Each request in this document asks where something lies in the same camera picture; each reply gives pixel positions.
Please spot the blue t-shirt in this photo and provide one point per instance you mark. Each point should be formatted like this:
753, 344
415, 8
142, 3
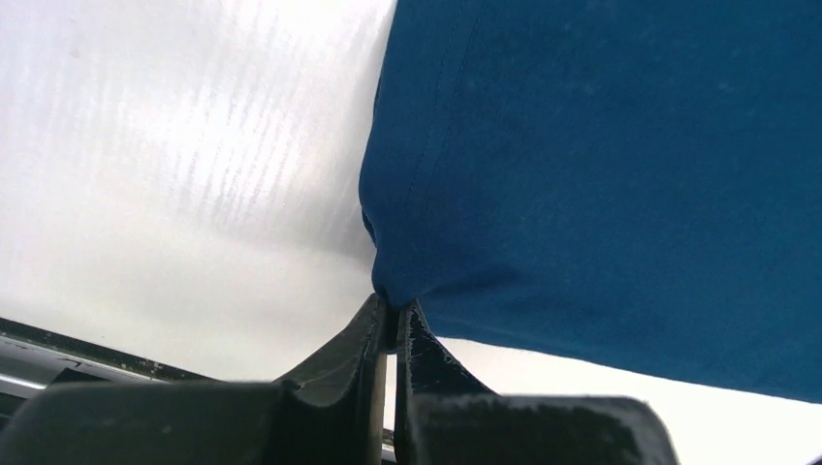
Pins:
631, 183

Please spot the aluminium table frame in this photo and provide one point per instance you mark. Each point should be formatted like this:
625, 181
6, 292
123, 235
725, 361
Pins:
27, 369

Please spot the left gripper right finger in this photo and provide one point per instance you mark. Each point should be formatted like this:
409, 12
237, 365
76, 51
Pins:
445, 415

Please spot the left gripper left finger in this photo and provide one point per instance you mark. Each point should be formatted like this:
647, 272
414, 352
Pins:
326, 410

